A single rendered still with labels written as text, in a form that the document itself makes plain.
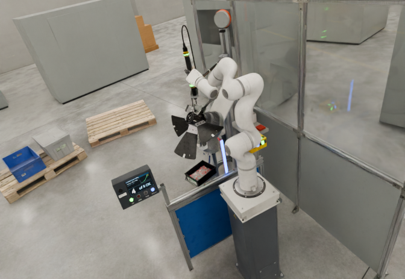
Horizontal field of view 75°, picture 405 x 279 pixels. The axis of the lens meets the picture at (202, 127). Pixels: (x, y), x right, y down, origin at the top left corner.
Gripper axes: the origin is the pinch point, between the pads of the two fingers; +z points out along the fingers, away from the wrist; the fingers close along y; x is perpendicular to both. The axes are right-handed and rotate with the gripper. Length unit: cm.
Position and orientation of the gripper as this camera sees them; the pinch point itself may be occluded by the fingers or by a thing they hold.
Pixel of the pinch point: (187, 72)
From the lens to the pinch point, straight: 195.1
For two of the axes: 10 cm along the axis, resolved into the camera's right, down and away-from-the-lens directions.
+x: 5.4, 2.4, 8.0
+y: -6.0, 7.8, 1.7
